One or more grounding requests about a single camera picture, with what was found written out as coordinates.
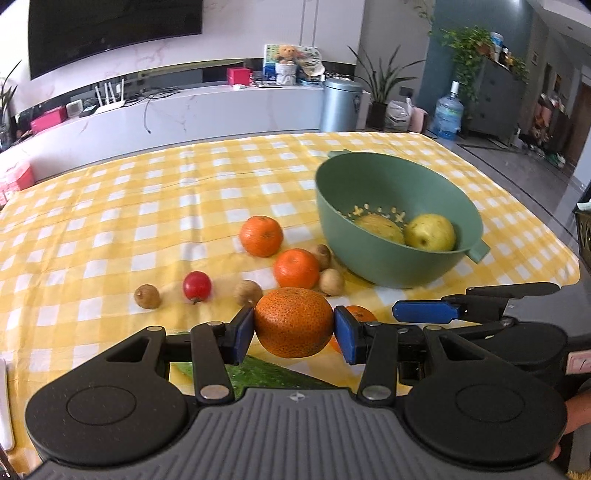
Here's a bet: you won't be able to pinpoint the person's right forearm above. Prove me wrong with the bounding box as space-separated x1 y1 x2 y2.
563 391 591 436

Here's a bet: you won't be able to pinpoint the green plant in vase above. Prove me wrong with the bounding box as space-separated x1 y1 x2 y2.
0 59 23 151

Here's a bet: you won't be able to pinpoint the blue water jug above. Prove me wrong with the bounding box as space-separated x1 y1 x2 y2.
433 80 465 141

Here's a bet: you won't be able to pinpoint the pink gift boxes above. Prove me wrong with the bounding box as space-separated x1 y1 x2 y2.
0 161 36 206

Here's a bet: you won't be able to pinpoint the kiwi by bowl lower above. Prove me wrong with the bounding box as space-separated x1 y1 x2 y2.
319 268 345 297

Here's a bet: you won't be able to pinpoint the speckled orange mandarin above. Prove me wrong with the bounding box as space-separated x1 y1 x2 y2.
254 287 334 359

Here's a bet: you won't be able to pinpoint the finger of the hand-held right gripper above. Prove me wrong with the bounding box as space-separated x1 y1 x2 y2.
392 295 509 326
465 281 561 301

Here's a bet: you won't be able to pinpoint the red cherry tomato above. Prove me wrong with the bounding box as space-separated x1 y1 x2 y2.
183 271 212 305

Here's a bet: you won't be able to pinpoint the white flat object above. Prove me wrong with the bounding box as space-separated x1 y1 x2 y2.
0 357 16 452

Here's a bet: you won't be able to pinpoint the green cucumber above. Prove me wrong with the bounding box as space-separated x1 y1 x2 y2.
170 354 329 401

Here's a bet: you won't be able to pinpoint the green colander bowl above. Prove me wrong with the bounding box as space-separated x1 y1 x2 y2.
314 150 491 290

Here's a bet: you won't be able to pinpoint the kiwi by bowl upper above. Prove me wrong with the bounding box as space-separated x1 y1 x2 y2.
308 244 332 271

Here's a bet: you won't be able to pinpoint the white plastic bag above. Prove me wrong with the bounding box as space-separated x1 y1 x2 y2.
385 98 415 133

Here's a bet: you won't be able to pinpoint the yellow checked tablecloth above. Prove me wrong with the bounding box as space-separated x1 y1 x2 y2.
0 130 581 480

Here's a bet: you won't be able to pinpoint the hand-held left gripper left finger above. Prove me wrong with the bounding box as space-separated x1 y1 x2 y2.
95 305 256 403

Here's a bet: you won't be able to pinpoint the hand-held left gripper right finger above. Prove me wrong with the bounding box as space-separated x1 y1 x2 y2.
334 305 468 402

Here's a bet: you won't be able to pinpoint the pink small appliance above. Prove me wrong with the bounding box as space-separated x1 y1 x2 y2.
410 106 430 135

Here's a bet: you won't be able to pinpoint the kiwi by bowl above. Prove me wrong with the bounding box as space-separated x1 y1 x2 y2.
308 244 332 271
319 268 345 297

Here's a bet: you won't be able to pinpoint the white router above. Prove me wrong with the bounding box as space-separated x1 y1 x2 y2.
93 78 128 114

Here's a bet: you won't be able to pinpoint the large orange mandarin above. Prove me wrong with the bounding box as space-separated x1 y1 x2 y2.
239 215 284 258

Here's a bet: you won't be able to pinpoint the potted long-leaf plant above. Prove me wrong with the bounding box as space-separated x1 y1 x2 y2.
347 45 426 131

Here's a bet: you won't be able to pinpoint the kiwi far left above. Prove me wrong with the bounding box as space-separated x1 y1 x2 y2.
134 284 161 309

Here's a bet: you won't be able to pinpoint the grey trash bin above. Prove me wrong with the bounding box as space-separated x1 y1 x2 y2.
319 77 363 134

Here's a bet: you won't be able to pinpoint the black cable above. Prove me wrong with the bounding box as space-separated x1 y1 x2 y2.
137 88 182 136

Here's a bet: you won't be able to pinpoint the printed picture box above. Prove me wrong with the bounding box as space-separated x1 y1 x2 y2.
263 44 302 85

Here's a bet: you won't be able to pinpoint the grey drawer cabinet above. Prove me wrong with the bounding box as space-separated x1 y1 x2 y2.
465 56 526 143

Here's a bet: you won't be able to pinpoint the kiwi near tomato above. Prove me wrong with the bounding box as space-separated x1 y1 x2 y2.
233 280 264 307

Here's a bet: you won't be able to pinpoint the black television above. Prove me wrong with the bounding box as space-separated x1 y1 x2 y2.
28 0 204 80

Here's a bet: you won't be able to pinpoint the trailing green plant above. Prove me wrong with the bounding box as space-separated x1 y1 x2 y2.
440 25 496 103

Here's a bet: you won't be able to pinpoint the white marble media console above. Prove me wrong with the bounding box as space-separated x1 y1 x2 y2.
0 84 371 182

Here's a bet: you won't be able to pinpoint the pink box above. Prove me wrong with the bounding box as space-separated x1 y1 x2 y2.
30 106 68 135

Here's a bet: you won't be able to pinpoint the small orange mandarin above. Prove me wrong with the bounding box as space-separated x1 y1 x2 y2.
331 305 378 354

